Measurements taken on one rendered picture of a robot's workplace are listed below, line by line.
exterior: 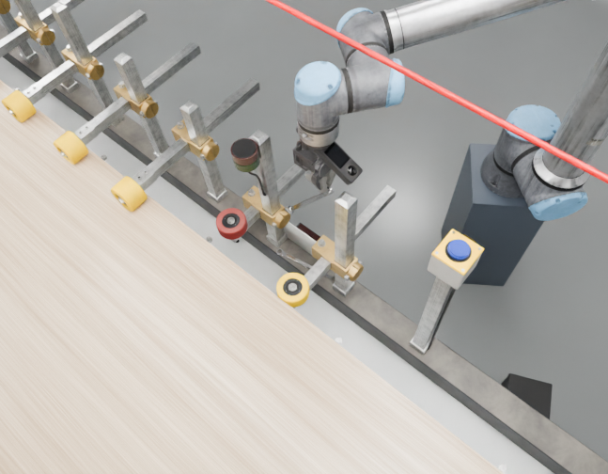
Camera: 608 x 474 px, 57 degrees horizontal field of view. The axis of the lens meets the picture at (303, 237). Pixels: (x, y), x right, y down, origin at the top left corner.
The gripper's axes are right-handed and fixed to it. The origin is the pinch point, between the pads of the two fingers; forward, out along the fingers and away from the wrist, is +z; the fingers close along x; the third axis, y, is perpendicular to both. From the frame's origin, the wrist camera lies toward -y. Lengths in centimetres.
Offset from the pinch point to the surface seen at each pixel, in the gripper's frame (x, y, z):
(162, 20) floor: -85, 193, 99
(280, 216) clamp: 8.4, 9.4, 11.8
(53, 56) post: 8, 111, 13
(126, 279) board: 48, 26, 9
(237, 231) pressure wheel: 20.3, 13.4, 8.3
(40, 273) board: 60, 44, 9
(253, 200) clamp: 9.2, 18.6, 11.8
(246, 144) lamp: 11.4, 13.4, -18.5
